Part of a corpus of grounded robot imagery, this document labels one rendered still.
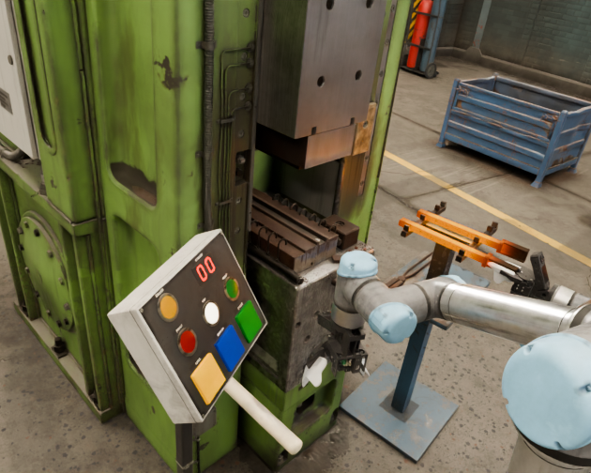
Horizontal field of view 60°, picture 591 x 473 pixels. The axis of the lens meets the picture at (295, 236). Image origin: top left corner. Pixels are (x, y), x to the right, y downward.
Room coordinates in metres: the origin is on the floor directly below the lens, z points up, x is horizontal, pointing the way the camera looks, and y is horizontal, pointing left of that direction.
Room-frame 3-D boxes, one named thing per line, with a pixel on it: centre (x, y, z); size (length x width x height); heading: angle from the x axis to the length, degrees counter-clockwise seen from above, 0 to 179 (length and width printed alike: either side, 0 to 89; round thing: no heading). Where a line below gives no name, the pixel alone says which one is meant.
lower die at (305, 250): (1.50, 0.08, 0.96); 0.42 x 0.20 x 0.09; 48
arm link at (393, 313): (0.76, -0.19, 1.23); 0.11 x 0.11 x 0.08; 30
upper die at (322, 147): (1.50, 0.08, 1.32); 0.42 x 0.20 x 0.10; 48
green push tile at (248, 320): (0.94, 0.09, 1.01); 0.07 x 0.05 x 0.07; 163
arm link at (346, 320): (0.84, -0.13, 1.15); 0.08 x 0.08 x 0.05
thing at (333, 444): (1.32, -0.11, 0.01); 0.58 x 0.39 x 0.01; 138
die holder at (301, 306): (1.54, 0.05, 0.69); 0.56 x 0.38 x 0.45; 48
